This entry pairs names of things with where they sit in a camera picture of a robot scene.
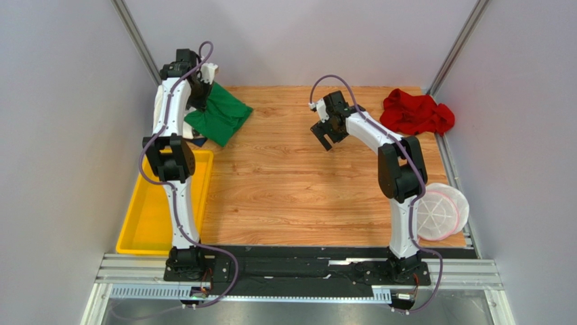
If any white printed t shirt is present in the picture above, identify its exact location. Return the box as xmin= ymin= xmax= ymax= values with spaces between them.
xmin=152 ymin=85 xmax=194 ymax=140

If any yellow plastic bin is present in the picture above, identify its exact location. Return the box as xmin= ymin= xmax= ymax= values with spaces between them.
xmin=116 ymin=150 xmax=214 ymax=257

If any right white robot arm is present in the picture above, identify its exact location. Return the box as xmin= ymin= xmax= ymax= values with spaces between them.
xmin=308 ymin=91 xmax=427 ymax=271

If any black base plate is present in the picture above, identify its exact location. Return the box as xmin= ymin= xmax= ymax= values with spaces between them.
xmin=163 ymin=244 xmax=477 ymax=299

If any green t shirt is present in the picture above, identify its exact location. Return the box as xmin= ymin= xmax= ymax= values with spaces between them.
xmin=184 ymin=82 xmax=253 ymax=147

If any aluminium frame post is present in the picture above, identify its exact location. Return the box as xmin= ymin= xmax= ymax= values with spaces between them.
xmin=427 ymin=0 xmax=491 ymax=97
xmin=110 ymin=0 xmax=162 ymax=85

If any red t shirt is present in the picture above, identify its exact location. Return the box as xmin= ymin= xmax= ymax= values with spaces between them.
xmin=379 ymin=88 xmax=455 ymax=135

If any blue t shirt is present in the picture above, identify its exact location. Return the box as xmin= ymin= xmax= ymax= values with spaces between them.
xmin=190 ymin=136 xmax=208 ymax=148

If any left aluminium frame post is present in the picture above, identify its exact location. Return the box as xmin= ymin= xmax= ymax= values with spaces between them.
xmin=110 ymin=0 xmax=162 ymax=85

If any right aluminium frame post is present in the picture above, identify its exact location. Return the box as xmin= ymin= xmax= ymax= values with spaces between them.
xmin=427 ymin=0 xmax=491 ymax=97

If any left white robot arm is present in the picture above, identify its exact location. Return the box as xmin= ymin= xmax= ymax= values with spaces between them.
xmin=140 ymin=49 xmax=217 ymax=272

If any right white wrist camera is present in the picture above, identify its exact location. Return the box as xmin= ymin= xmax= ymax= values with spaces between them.
xmin=308 ymin=99 xmax=330 ymax=123

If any white pink round basket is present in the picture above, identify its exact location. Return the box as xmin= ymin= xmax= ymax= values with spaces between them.
xmin=416 ymin=183 xmax=469 ymax=241

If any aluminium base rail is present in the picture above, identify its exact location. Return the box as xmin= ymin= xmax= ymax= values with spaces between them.
xmin=81 ymin=254 xmax=515 ymax=324

